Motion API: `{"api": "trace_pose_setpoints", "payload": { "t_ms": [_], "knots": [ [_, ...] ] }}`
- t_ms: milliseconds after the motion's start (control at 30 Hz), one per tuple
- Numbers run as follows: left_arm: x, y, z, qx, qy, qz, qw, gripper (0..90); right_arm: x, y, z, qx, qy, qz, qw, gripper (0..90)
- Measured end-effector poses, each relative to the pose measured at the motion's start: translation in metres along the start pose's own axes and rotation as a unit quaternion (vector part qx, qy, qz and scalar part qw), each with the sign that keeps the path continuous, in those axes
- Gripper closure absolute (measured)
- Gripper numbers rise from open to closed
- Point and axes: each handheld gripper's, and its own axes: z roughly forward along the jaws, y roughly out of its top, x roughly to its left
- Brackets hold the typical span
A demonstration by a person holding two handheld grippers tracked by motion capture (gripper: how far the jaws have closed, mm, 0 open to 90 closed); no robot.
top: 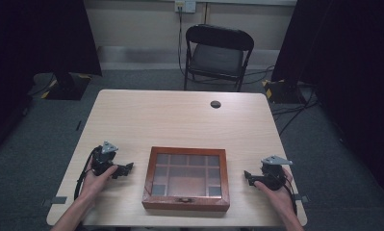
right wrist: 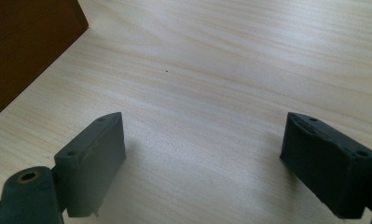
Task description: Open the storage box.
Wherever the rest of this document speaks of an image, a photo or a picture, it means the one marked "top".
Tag black curtain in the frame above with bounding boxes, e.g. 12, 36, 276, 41
270, 0, 384, 206
0, 0, 103, 162

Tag black floor cables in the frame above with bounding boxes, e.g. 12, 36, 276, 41
243, 64, 322, 137

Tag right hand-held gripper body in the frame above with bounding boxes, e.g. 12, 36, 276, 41
255, 155, 294, 192

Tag black folding chair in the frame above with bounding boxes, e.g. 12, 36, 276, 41
183, 24, 255, 93

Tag black stand base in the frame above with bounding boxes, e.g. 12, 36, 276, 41
40, 72, 92, 101
262, 78, 306, 105

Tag wooden box with glass lid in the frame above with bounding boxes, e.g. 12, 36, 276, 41
141, 146, 231, 213

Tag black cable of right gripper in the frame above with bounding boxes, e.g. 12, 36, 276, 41
275, 172, 299, 217

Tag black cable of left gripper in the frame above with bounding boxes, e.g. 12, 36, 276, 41
73, 145, 103, 201

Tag black wall cable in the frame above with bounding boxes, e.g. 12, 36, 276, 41
177, 5, 193, 81

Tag white wall socket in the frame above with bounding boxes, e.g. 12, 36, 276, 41
174, 0, 197, 14

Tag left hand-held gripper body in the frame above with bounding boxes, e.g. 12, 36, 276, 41
90, 141, 119, 177

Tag person's right hand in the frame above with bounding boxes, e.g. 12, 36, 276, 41
254, 167, 296, 218

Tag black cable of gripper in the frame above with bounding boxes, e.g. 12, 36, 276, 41
275, 172, 299, 217
73, 145, 103, 201

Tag person's left hand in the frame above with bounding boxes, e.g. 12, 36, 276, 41
79, 159, 119, 204

